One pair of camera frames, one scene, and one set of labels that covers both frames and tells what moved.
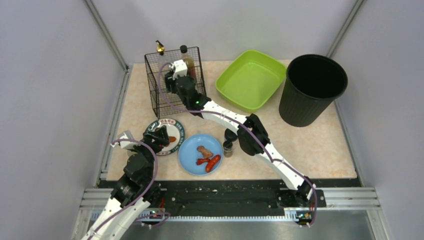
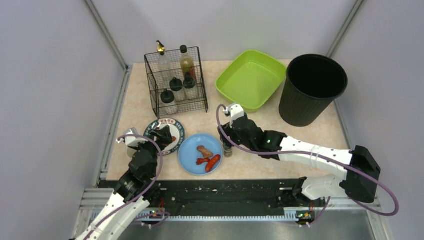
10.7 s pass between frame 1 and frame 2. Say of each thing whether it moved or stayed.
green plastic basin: stayed
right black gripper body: moved
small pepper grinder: stayed
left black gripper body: stayed
